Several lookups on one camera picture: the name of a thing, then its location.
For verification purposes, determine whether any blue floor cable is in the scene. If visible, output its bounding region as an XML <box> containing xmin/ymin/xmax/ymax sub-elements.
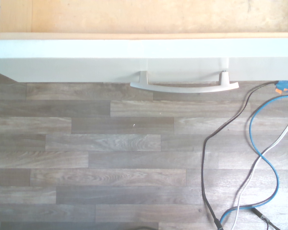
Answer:
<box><xmin>219</xmin><ymin>94</ymin><xmax>288</xmax><ymax>225</ymax></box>

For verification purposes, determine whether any curved white drawer handle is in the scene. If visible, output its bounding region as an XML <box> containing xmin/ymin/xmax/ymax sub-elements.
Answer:
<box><xmin>130</xmin><ymin>70</ymin><xmax>239</xmax><ymax>94</ymax></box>

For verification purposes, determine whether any long black floor cable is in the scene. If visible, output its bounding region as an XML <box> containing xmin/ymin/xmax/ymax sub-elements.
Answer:
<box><xmin>201</xmin><ymin>81</ymin><xmax>279</xmax><ymax>230</ymax></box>

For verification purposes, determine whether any white drawer with wooden inside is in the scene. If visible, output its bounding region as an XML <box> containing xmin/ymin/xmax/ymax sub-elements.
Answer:
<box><xmin>0</xmin><ymin>0</ymin><xmax>288</xmax><ymax>83</ymax></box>

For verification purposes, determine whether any black cable with inline plug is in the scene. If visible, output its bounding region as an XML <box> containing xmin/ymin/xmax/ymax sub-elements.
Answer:
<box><xmin>251</xmin><ymin>207</ymin><xmax>283</xmax><ymax>230</ymax></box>

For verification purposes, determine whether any white floor cable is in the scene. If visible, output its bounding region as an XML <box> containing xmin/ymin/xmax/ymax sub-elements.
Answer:
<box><xmin>230</xmin><ymin>109</ymin><xmax>288</xmax><ymax>230</ymax></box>

